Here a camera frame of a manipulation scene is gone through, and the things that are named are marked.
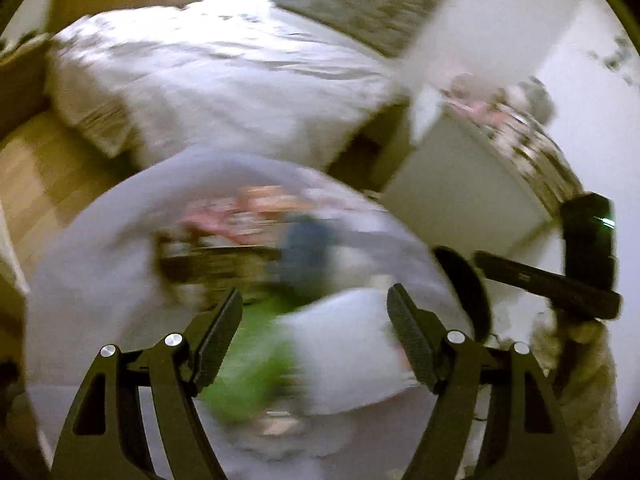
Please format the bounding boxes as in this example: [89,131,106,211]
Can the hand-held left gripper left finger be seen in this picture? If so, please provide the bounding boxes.
[50,288,244,480]

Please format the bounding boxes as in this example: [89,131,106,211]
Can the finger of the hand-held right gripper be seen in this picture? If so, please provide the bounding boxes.
[473,250,567,307]

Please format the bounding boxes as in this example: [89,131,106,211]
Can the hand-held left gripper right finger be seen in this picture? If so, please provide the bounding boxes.
[387,283,581,480]

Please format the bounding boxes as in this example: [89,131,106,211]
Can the green packet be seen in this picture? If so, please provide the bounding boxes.
[200,295,311,423]

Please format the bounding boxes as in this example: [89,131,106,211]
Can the black trash bin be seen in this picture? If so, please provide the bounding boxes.
[433,246,495,343]

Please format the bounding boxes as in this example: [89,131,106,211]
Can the gold foil wrapper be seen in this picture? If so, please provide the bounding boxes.
[154,232,282,307]

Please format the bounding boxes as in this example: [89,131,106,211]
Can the stack of patterned books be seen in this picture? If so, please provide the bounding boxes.
[494,105,585,217]

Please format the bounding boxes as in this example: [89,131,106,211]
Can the white cabinet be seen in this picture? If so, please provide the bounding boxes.
[379,85,557,273]

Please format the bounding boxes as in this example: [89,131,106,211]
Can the blue grey packet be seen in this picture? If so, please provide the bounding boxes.
[280,212,342,302]

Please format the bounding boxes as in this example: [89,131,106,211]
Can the grey plush toy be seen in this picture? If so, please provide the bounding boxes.
[520,77,557,127]

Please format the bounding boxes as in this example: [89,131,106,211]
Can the pink toy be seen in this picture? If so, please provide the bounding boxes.
[444,72,507,132]

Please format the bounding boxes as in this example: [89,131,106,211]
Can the bed with white blanket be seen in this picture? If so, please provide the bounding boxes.
[44,2,407,172]

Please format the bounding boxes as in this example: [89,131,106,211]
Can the brown box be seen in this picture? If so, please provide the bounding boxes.
[0,35,53,138]

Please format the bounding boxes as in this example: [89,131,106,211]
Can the green wall stickers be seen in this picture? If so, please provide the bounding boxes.
[590,34,634,80]

